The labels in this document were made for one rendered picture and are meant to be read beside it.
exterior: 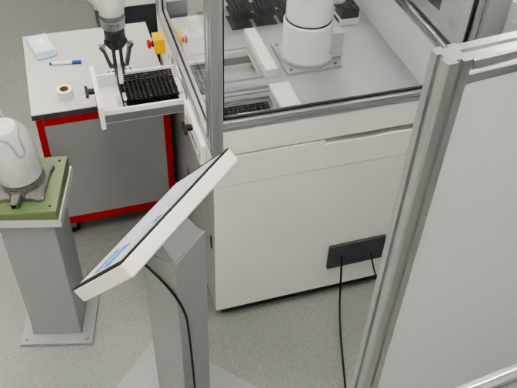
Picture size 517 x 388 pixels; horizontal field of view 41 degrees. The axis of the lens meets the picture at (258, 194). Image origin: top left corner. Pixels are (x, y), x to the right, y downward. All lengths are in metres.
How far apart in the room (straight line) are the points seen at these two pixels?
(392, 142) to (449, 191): 1.55
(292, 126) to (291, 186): 0.29
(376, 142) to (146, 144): 1.09
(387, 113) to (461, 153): 1.50
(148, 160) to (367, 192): 1.04
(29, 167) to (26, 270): 0.50
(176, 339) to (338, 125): 0.93
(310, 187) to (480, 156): 1.60
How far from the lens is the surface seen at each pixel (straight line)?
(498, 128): 1.07
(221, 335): 3.04
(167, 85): 2.81
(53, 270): 2.78
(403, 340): 1.40
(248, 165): 2.45
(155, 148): 3.17
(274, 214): 2.67
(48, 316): 3.02
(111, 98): 2.87
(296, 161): 2.51
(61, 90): 3.04
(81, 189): 3.27
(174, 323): 2.19
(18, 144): 2.41
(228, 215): 2.60
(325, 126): 2.45
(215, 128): 2.30
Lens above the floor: 2.52
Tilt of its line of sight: 44 degrees down
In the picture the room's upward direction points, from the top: 3 degrees clockwise
